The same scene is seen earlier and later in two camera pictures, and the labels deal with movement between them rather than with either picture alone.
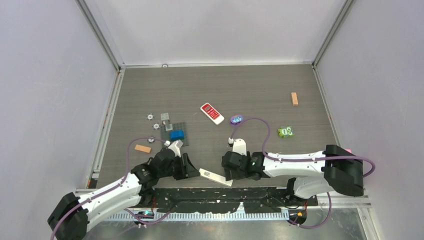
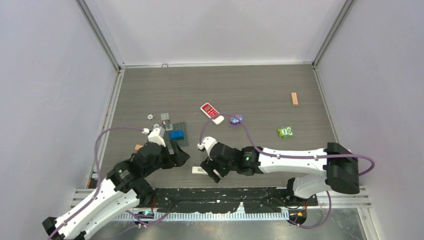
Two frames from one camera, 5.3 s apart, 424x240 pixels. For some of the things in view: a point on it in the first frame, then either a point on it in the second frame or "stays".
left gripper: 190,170 -> 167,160
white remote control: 212,113 stays
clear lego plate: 164,116 stays
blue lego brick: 177,134 stays
